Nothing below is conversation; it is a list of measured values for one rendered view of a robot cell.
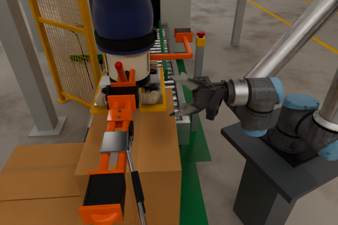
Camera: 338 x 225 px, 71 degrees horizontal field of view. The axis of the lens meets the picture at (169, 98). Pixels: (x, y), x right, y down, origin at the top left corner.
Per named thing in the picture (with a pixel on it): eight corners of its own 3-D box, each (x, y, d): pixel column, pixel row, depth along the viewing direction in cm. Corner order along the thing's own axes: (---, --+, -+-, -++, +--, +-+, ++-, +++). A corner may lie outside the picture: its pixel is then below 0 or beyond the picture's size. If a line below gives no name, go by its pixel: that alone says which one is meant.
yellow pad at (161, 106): (142, 70, 118) (142, 61, 115) (162, 70, 118) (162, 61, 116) (140, 112, 90) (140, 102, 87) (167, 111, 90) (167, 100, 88)
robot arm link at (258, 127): (253, 118, 95) (260, 92, 88) (271, 137, 85) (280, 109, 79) (232, 122, 92) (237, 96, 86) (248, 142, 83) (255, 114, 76)
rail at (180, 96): (164, 35, 367) (164, 22, 356) (167, 35, 367) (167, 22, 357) (181, 141, 177) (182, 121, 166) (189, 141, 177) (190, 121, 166)
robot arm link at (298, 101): (294, 115, 130) (304, 87, 120) (319, 135, 116) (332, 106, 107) (270, 120, 126) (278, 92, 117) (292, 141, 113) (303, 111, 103)
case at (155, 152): (111, 139, 159) (102, 88, 137) (171, 136, 161) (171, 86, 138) (93, 230, 110) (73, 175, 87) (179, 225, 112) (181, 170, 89)
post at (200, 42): (189, 128, 250) (195, 35, 193) (196, 127, 250) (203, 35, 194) (190, 132, 244) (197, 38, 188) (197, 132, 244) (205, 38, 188)
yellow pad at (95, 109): (103, 72, 117) (102, 62, 114) (124, 71, 117) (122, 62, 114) (89, 114, 89) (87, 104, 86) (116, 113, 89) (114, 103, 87)
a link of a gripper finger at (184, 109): (173, 112, 85) (194, 99, 82) (174, 123, 80) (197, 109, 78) (168, 106, 83) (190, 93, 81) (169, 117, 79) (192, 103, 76)
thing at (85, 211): (92, 186, 52) (87, 171, 49) (126, 184, 52) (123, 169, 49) (83, 224, 45) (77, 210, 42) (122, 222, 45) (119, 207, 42)
